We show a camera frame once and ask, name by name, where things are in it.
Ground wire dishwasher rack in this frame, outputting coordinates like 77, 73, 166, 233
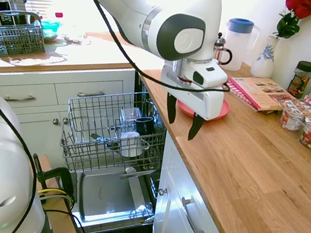
55, 79, 174, 188

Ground black mug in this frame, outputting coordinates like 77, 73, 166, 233
132, 114, 156, 138

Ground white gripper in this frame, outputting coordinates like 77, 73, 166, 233
150, 65, 232, 147

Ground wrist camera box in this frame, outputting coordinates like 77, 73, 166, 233
179, 53, 231, 93

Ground pink round plate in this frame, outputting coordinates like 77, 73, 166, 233
174, 92, 232, 125

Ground teal bowl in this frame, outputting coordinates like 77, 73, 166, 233
37, 17, 64, 45

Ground glass French press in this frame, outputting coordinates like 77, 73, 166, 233
211, 32, 237, 68

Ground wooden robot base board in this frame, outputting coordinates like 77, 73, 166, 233
24, 153, 100, 233

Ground black table clamp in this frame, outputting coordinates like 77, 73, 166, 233
25, 153, 82, 210

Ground clear drinking glass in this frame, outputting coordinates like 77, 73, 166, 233
116, 104, 145, 138

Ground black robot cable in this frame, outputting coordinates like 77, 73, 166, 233
0, 0, 247, 233

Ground black handled utensil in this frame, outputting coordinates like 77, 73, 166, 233
88, 131, 122, 150

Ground white vase with blue flowers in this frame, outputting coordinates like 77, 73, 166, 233
249, 33, 280, 80

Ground steel dishwasher door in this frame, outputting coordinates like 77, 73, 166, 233
69, 161, 163, 233

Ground red roses with leaves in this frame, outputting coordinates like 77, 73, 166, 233
271, 0, 311, 45

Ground yellow cable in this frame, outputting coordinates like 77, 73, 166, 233
37, 184, 76, 203

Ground clear pitcher with blue lid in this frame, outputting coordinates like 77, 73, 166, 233
218, 15, 263, 76

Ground steel drawer handle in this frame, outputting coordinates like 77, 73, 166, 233
76, 87, 106, 102
175, 196, 212, 233
2, 90, 37, 106

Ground grey plastic cutlery basket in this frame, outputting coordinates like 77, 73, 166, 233
0, 6, 53, 67

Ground dark jar with black lid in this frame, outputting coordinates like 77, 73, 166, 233
285, 58, 311, 102

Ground pink cookbook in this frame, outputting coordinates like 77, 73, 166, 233
223, 71, 299, 118

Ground white mug with print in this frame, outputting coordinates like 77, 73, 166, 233
117, 130, 153, 162

